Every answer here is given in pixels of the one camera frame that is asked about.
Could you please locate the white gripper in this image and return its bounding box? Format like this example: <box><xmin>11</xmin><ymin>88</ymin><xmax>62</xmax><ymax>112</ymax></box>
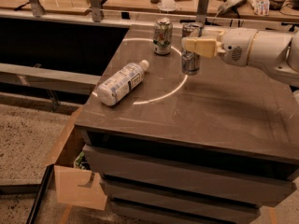
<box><xmin>181</xmin><ymin>28</ymin><xmax>258</xmax><ymax>67</ymax></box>

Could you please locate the blue silver redbull can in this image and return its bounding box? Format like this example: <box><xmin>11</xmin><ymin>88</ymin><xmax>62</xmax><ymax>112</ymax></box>
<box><xmin>181</xmin><ymin>22</ymin><xmax>202</xmax><ymax>76</ymax></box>

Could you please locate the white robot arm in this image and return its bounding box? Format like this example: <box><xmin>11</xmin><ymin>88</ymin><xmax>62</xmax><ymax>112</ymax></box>
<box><xmin>181</xmin><ymin>28</ymin><xmax>299</xmax><ymax>88</ymax></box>

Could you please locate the green soda can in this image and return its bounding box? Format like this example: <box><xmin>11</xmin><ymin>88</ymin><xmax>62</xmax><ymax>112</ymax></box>
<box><xmin>153</xmin><ymin>18</ymin><xmax>173</xmax><ymax>55</ymax></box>

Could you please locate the white power strip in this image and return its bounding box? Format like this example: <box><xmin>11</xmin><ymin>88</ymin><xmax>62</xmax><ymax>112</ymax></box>
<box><xmin>218</xmin><ymin>0</ymin><xmax>248</xmax><ymax>15</ymax></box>

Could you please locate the white bowl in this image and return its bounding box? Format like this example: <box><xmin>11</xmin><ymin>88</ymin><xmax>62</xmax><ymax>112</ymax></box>
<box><xmin>157</xmin><ymin>0</ymin><xmax>178</xmax><ymax>12</ymax></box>

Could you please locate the colourful snack packet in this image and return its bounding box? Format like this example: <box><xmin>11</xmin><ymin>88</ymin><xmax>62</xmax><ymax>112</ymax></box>
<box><xmin>251</xmin><ymin>0</ymin><xmax>270</xmax><ymax>16</ymax></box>

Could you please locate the black mesh cup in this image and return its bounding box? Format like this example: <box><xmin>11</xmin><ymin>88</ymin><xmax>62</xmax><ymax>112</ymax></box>
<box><xmin>269</xmin><ymin>0</ymin><xmax>285</xmax><ymax>10</ymax></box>

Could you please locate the grey drawer cabinet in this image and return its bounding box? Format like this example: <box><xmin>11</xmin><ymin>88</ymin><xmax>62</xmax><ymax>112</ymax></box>
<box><xmin>76</xmin><ymin>26</ymin><xmax>299</xmax><ymax>224</ymax></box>

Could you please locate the white plastic water bottle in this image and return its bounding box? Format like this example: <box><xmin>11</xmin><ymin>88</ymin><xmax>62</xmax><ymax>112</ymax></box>
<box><xmin>96</xmin><ymin>60</ymin><xmax>150</xmax><ymax>106</ymax></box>

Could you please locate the open cardboard box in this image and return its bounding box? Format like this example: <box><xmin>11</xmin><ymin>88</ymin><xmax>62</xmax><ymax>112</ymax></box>
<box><xmin>44</xmin><ymin>108</ymin><xmax>107</xmax><ymax>211</ymax></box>

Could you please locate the right metal post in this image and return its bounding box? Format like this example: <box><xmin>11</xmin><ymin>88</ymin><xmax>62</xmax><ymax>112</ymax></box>
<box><xmin>195</xmin><ymin>0</ymin><xmax>209</xmax><ymax>24</ymax></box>

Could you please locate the metal post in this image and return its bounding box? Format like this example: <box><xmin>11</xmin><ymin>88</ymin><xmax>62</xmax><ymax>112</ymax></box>
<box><xmin>90</xmin><ymin>0</ymin><xmax>103</xmax><ymax>22</ymax></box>
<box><xmin>195</xmin><ymin>0</ymin><xmax>209</xmax><ymax>24</ymax></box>
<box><xmin>29</xmin><ymin>0</ymin><xmax>45</xmax><ymax>17</ymax></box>

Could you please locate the middle metal post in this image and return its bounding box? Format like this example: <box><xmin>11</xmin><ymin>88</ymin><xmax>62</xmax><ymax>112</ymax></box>
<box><xmin>90</xmin><ymin>0</ymin><xmax>103</xmax><ymax>22</ymax></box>

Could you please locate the left metal post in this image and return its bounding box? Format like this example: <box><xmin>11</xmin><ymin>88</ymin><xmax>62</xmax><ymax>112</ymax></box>
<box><xmin>29</xmin><ymin>0</ymin><xmax>45</xmax><ymax>17</ymax></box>

